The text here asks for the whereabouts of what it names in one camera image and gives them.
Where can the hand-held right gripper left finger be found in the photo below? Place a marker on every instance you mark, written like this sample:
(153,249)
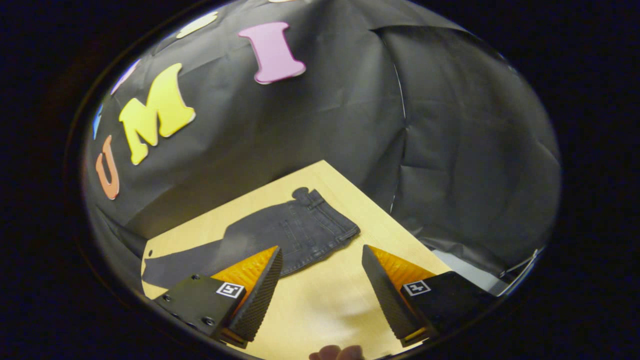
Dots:
(262,295)

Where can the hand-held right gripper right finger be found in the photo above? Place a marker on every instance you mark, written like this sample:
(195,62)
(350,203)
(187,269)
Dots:
(382,295)

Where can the dark grey jeans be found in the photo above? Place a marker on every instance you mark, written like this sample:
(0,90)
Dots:
(300,230)

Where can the black backdrop cloth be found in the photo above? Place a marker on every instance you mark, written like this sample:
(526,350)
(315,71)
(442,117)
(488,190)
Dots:
(325,125)

